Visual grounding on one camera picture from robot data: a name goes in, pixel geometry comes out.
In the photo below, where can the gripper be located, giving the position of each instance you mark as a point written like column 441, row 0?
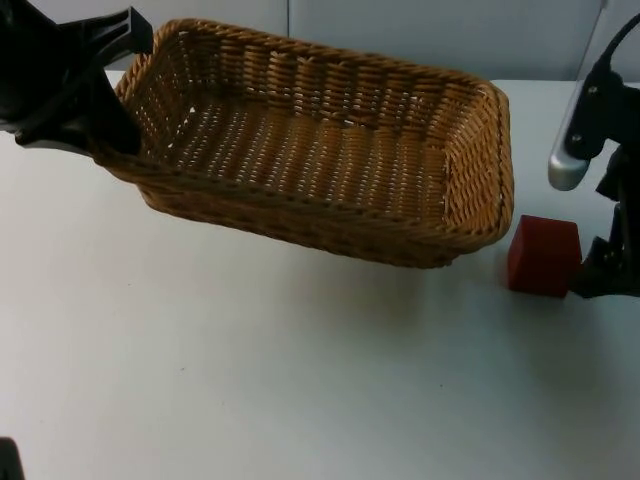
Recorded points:
column 45, row 60
column 625, row 195

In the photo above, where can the red cube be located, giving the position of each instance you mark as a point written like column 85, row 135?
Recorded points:
column 542, row 257

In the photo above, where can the pale brown wicker basket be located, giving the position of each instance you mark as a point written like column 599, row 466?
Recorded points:
column 320, row 150

